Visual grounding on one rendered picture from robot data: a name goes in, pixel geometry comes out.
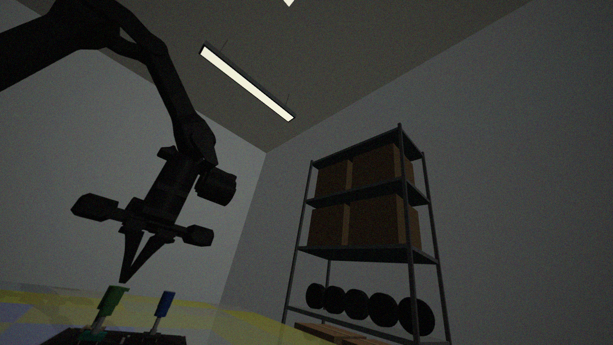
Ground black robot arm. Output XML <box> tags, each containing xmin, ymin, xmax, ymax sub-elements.
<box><xmin>0</xmin><ymin>0</ymin><xmax>237</xmax><ymax>206</ymax></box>

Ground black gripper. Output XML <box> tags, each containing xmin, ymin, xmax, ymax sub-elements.
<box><xmin>71</xmin><ymin>179</ymin><xmax>214</xmax><ymax>283</ymax></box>

